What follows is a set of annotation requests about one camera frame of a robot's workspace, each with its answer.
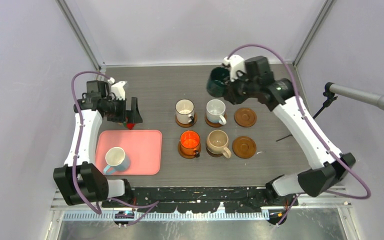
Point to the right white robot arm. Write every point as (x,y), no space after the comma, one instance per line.
(328,164)

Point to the grey cup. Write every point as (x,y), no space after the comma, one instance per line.
(185,111)

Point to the brown coaster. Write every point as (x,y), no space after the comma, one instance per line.
(186,121)
(244,147)
(245,117)
(212,124)
(196,152)

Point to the beige mug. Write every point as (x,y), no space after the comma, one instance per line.
(217,143)

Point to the aluminium frame rail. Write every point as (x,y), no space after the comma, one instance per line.
(118,212)

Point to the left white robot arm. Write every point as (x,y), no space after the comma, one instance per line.
(79,178)

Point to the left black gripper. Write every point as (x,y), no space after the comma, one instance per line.
(132,116)

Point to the dark green mug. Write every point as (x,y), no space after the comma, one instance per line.
(218,82)

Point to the colourful toy brick stack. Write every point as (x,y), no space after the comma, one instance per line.
(127,125)

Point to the grey microphone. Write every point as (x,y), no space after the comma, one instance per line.
(370,98)

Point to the white mug blue handle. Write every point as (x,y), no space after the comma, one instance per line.
(116,161)

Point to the orange cup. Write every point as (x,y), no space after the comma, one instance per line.
(189,140)

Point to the dark walnut coaster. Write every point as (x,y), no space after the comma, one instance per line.
(213,154)

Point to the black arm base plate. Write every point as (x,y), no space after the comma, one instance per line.
(199,200)

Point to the pink plastic tray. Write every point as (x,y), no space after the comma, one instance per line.
(142,147)

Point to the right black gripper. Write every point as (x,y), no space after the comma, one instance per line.
(230,94)

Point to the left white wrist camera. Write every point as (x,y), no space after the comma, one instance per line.
(117,88)

